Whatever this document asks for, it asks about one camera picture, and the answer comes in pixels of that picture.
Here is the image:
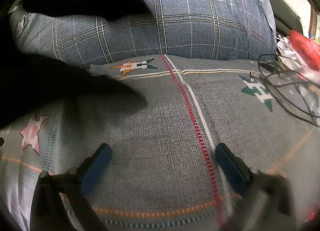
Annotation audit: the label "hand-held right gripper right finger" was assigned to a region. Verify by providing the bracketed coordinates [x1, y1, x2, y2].
[214, 142, 297, 231]

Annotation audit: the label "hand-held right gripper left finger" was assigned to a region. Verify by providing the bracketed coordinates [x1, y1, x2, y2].
[29, 143, 112, 231]

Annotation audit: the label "black pants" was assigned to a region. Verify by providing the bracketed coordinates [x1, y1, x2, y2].
[0, 0, 156, 133]

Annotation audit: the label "grey printed bedsheet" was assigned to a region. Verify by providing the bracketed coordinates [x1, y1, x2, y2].
[0, 54, 320, 231]

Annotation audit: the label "white plastic bag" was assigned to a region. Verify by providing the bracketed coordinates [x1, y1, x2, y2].
[276, 35, 320, 114]

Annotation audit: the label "red plastic bag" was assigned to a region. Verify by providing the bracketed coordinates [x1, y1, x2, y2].
[288, 30, 320, 72]

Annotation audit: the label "blue plaid pillow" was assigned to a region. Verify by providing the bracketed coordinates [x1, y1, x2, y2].
[9, 0, 277, 68]

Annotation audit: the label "dark furniture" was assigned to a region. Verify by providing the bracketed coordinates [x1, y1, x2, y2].
[264, 0, 303, 37]

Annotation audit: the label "thin black cable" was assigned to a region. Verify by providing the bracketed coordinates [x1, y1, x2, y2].
[250, 53, 320, 128]

